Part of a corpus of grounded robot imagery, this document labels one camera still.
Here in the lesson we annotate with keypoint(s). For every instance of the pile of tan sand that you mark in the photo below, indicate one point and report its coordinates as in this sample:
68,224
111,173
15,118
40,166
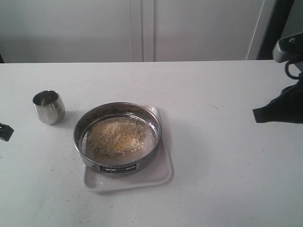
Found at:
120,136

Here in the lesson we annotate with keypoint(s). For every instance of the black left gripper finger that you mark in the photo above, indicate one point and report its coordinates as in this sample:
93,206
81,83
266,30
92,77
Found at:
5,132

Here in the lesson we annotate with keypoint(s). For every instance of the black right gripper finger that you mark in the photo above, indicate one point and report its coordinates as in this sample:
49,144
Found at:
287,107

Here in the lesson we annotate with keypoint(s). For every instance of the white plastic tray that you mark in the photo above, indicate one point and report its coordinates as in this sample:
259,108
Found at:
157,172

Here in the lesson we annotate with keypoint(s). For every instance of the white cabinet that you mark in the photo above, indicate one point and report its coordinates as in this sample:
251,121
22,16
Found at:
33,31

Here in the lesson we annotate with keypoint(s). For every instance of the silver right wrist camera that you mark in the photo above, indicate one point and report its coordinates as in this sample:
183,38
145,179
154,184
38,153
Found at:
288,48

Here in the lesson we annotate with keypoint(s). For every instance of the stainless steel cup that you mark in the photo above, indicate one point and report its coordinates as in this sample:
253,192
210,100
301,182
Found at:
49,106

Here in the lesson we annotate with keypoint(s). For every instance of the round steel sieve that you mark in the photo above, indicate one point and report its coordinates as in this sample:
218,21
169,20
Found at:
119,164

